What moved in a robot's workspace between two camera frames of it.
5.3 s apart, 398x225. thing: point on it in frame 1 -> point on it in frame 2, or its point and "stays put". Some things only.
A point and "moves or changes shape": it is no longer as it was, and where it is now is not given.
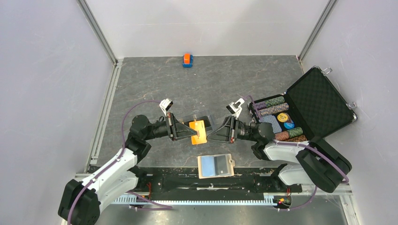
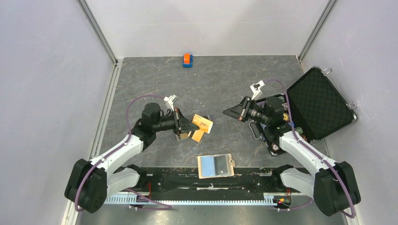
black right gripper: x=233 y=129 -> x=239 y=112
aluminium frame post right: x=316 y=31 stays put
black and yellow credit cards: x=200 y=125 moves or changes shape
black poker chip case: x=312 y=107 stays put
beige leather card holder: x=215 y=166 stays put
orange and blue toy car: x=187 y=60 stays put
